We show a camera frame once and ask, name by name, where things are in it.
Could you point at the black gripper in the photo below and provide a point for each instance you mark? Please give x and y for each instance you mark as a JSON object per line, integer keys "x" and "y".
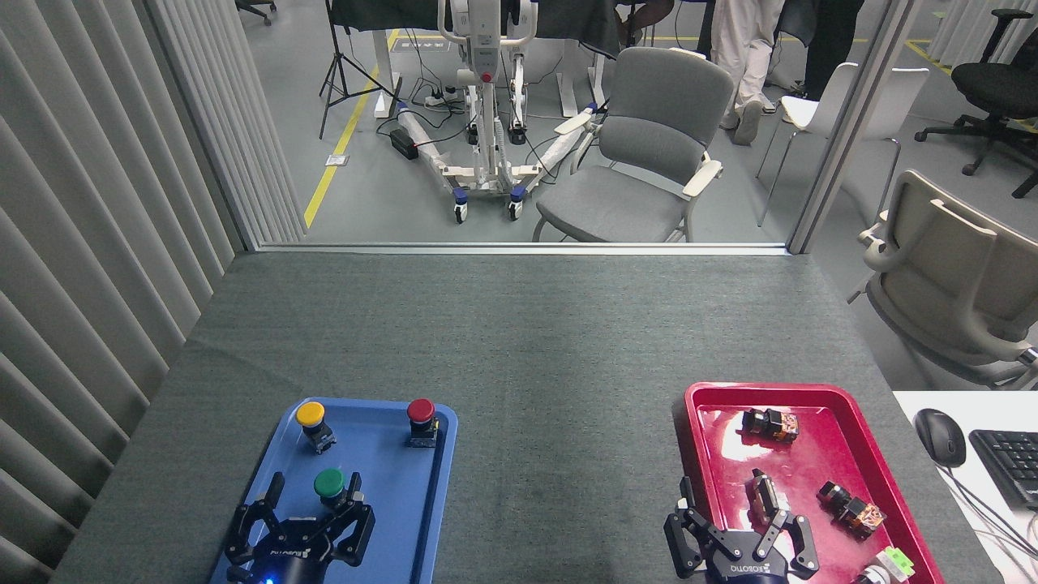
{"x": 742, "y": 564}
{"x": 285, "y": 561}

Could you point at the green push button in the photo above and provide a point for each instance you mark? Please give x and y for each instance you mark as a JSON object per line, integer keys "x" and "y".
{"x": 328, "y": 484}

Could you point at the yellow push button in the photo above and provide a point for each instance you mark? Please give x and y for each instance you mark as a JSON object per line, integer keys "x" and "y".
{"x": 312, "y": 422}

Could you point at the red push button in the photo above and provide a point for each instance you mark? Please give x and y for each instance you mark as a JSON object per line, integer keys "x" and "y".
{"x": 421, "y": 418}

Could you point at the blue plastic tray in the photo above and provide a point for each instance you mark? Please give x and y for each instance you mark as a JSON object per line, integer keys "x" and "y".
{"x": 389, "y": 495}

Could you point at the red plastic tray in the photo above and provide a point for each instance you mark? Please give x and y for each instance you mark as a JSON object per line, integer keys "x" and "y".
{"x": 819, "y": 462}

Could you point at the black computer mouse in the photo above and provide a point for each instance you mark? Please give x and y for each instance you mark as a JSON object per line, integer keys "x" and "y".
{"x": 941, "y": 436}

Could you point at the black keyboard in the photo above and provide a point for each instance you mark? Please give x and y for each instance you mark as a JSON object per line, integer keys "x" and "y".
{"x": 1010, "y": 466}

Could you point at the beige office chair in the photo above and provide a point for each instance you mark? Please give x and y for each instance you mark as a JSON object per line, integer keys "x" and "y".
{"x": 949, "y": 276}

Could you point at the grey upholstered armchair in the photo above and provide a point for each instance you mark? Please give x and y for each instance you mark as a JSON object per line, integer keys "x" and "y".
{"x": 649, "y": 154}

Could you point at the black power adapter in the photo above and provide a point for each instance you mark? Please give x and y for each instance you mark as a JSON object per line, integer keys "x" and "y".
{"x": 403, "y": 143}

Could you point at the white plastic chair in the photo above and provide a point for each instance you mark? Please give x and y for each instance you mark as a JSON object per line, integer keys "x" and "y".
{"x": 827, "y": 105}

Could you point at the white stand on wheels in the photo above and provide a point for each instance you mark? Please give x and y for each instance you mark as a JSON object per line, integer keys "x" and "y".
{"x": 486, "y": 122}

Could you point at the white power strip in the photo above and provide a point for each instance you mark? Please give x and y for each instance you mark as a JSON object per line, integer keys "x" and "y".
{"x": 442, "y": 99}

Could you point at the black tripod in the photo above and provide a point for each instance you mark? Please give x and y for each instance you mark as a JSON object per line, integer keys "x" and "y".
{"x": 340, "y": 73}

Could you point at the person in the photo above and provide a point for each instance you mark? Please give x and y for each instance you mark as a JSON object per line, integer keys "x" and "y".
{"x": 746, "y": 57}
{"x": 831, "y": 40}

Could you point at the black office chair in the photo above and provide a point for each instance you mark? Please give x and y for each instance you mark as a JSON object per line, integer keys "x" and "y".
{"x": 993, "y": 89}

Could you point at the black and white switch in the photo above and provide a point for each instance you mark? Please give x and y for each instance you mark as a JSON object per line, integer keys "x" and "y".
{"x": 764, "y": 495}

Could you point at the black switch with orange end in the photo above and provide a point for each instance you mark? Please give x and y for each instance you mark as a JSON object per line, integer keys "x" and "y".
{"x": 770, "y": 424}
{"x": 851, "y": 509}

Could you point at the green and white switch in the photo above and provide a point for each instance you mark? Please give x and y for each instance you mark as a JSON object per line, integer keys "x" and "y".
{"x": 890, "y": 564}

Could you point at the silver table edge rail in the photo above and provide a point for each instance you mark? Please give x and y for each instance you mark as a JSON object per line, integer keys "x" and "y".
{"x": 519, "y": 249}

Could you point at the silver post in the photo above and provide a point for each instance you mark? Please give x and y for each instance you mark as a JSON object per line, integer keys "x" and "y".
{"x": 851, "y": 122}

